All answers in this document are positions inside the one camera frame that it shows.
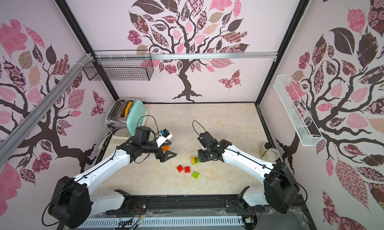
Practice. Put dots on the white slotted cable duct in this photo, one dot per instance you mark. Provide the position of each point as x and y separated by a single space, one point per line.
160 223

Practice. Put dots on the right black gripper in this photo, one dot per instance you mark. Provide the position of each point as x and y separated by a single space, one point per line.
202 157

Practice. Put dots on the mint green toaster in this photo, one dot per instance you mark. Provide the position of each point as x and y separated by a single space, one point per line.
124 116

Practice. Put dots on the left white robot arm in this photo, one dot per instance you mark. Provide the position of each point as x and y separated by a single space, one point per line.
73 201

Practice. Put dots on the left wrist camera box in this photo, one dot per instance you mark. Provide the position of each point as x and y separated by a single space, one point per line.
164 138

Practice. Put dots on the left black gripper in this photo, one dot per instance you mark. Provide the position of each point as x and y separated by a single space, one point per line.
163 157

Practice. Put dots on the orange lego brick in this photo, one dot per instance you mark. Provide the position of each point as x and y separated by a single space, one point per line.
165 148

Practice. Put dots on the aluminium rail back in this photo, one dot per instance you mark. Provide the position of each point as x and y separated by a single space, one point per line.
240 55

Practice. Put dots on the long green lego brick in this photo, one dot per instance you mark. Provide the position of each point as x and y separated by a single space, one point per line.
197 160

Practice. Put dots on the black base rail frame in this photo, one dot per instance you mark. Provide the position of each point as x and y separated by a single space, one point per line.
255 218

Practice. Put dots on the aluminium rail left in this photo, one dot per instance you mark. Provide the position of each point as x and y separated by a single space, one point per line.
15 138

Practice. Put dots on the green square lego brick middle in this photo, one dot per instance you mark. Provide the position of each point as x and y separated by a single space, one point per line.
195 175

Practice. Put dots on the clear plastic cup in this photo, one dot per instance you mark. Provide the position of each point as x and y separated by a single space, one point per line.
268 153

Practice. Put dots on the white wire shelf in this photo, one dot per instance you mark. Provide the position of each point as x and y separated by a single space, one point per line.
290 94

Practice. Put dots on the red lego brick right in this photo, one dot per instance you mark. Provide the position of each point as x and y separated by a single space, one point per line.
187 169

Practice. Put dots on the red lego brick left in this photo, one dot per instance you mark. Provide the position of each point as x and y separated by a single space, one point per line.
180 168

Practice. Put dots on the black wire basket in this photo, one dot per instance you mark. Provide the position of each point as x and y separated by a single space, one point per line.
123 67

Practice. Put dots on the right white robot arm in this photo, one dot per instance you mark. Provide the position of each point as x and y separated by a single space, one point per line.
279 188

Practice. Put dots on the aluminium rail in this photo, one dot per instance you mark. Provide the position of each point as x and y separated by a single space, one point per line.
240 55
15 138

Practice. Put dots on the red lego brick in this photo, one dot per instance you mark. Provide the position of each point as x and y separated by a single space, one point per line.
187 169
180 168

